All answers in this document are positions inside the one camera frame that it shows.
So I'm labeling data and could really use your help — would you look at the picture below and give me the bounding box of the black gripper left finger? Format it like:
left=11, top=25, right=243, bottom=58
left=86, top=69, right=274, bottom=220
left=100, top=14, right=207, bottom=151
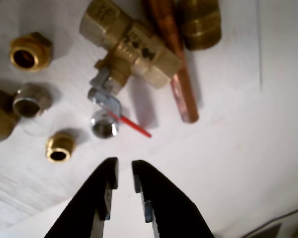
left=43, top=157, right=120, bottom=238

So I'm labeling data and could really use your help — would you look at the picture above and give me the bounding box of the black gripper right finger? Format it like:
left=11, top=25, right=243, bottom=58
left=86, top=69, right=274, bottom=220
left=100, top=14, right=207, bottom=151
left=131, top=160, right=216, bottom=238

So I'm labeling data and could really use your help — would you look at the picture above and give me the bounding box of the brass ball valve red handle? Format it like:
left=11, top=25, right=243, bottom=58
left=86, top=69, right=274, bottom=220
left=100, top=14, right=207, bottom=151
left=78, top=0, right=183, bottom=138

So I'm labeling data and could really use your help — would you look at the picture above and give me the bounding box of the small brass threaded nipple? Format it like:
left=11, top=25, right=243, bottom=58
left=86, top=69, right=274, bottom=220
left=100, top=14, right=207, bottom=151
left=45, top=130, right=76, bottom=164

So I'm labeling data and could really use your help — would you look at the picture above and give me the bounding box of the chrome hex nut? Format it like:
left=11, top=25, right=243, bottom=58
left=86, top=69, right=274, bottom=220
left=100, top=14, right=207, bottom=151
left=89, top=110, right=120, bottom=138

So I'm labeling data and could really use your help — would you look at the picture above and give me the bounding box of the large brass reducer coupling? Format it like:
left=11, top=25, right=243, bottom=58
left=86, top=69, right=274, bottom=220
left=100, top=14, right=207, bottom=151
left=0, top=86, right=20, bottom=147

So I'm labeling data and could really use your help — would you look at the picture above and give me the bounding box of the copper pipe piece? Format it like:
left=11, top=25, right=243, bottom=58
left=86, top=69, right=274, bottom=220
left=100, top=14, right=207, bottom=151
left=143, top=0, right=201, bottom=124

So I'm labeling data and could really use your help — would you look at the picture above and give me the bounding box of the white wooden board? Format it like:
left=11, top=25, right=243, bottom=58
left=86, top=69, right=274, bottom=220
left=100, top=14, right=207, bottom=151
left=0, top=0, right=298, bottom=231

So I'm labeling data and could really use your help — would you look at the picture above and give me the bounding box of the brass hex fitting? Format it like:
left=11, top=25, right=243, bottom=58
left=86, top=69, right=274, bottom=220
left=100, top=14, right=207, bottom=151
left=9, top=31, right=54, bottom=73

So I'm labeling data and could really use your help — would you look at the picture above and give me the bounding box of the brass hex nipple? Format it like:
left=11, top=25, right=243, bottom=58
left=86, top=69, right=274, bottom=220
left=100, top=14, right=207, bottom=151
left=180, top=0, right=222, bottom=52

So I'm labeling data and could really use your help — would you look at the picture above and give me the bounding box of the thin dark cable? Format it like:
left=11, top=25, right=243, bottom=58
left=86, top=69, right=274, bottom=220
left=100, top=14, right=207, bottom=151
left=243, top=190, right=298, bottom=238

